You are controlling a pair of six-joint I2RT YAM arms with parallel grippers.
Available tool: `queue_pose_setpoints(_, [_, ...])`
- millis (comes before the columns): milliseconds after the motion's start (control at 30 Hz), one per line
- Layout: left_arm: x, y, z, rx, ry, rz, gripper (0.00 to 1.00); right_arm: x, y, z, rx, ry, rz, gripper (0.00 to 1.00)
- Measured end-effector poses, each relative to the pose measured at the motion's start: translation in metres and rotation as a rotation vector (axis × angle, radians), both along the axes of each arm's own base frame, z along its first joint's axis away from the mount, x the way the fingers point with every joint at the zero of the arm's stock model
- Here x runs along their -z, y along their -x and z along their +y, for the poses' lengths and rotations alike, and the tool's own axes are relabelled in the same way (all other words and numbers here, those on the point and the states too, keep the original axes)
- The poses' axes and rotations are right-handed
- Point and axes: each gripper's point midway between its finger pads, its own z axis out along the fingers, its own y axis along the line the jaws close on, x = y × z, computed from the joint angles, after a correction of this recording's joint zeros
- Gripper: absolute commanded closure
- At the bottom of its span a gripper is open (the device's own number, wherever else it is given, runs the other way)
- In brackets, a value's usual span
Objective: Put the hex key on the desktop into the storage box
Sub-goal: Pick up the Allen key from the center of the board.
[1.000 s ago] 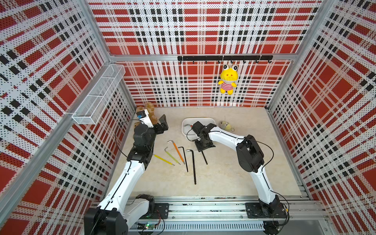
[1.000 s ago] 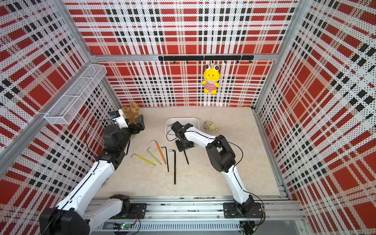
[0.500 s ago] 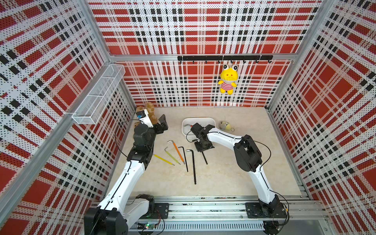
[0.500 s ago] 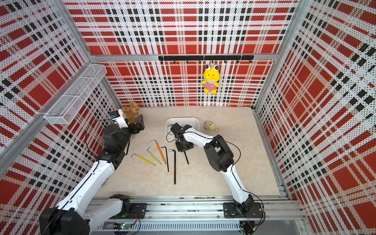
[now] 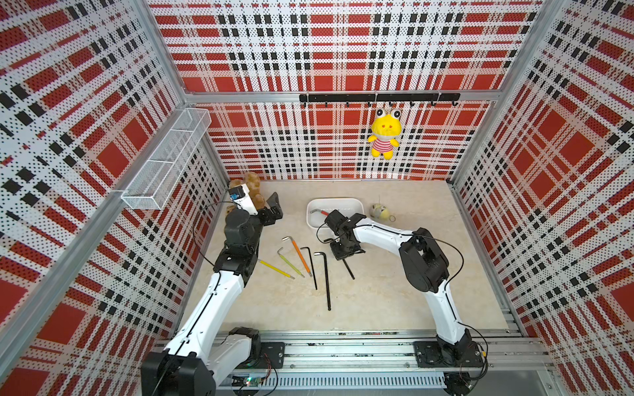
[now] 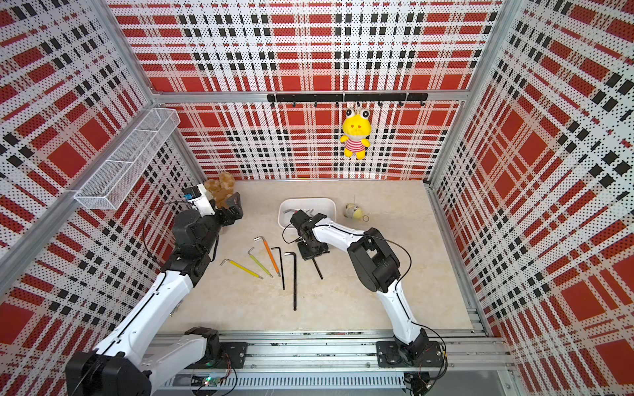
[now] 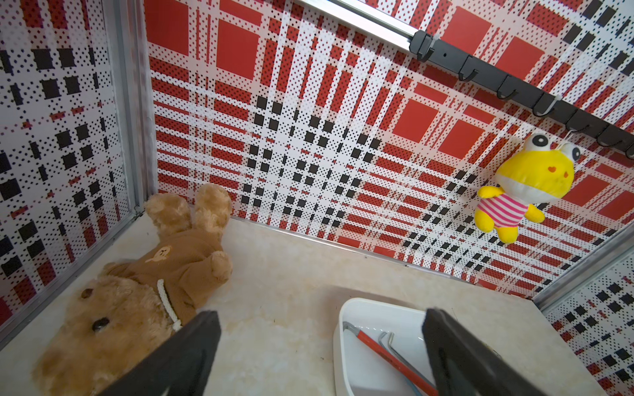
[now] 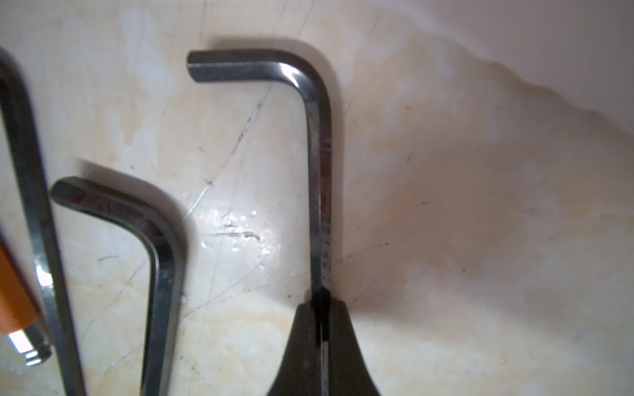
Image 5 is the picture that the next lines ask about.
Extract yellow hex key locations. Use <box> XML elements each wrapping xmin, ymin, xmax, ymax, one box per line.
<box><xmin>259</xmin><ymin>260</ymin><xmax>295</xmax><ymax>280</ymax></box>

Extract thin black hex key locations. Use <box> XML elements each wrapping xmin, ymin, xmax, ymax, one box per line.
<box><xmin>300</xmin><ymin>246</ymin><xmax>318</xmax><ymax>290</ymax></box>

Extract red hex key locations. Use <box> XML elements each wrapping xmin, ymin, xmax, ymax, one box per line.
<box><xmin>310</xmin><ymin>209</ymin><xmax>330</xmax><ymax>216</ymax></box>

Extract brown teddy bear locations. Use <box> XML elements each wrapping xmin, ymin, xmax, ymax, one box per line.
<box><xmin>229</xmin><ymin>172</ymin><xmax>266</xmax><ymax>211</ymax></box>

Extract white plastic storage box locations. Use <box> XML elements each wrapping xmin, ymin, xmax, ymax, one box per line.
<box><xmin>305</xmin><ymin>197</ymin><xmax>366</xmax><ymax>229</ymax></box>

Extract green circuit board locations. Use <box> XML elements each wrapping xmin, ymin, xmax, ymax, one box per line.
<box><xmin>231</xmin><ymin>376</ymin><xmax>266</xmax><ymax>389</ymax></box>

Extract black medium hex key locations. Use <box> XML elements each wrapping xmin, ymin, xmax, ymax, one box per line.
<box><xmin>342</xmin><ymin>259</ymin><xmax>356</xmax><ymax>280</ymax></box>

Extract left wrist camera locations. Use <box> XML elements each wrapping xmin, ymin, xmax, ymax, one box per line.
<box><xmin>229</xmin><ymin>183</ymin><xmax>258</xmax><ymax>215</ymax></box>

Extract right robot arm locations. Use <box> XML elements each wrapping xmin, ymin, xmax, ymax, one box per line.
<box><xmin>325</xmin><ymin>211</ymin><xmax>486</xmax><ymax>369</ymax></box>

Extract green hex key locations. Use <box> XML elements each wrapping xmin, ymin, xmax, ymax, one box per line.
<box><xmin>277</xmin><ymin>247</ymin><xmax>305</xmax><ymax>278</ymax></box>

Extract black hook rail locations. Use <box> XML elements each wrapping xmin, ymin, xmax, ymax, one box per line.
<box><xmin>299</xmin><ymin>92</ymin><xmax>462</xmax><ymax>105</ymax></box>

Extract white wire mesh basket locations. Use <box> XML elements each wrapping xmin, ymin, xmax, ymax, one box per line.
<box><xmin>122</xmin><ymin>108</ymin><xmax>211</xmax><ymax>211</ymax></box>

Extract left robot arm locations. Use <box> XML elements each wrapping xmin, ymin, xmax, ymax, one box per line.
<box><xmin>141</xmin><ymin>186</ymin><xmax>283</xmax><ymax>395</ymax></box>

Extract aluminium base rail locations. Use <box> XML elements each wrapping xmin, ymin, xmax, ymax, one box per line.
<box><xmin>217</xmin><ymin>331</ymin><xmax>564</xmax><ymax>395</ymax></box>

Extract small yellow keychain toy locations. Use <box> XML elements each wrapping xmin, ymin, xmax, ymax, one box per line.
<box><xmin>370</xmin><ymin>203</ymin><xmax>396</xmax><ymax>222</ymax></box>

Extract orange hex key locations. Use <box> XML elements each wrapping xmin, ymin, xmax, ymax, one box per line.
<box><xmin>282</xmin><ymin>236</ymin><xmax>313</xmax><ymax>277</ymax></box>

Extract yellow frog plush toy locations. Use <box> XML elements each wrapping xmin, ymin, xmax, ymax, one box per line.
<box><xmin>368</xmin><ymin>108</ymin><xmax>402</xmax><ymax>160</ymax></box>

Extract long black hex key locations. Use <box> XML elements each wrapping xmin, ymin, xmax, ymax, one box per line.
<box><xmin>314</xmin><ymin>252</ymin><xmax>332</xmax><ymax>311</ymax></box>

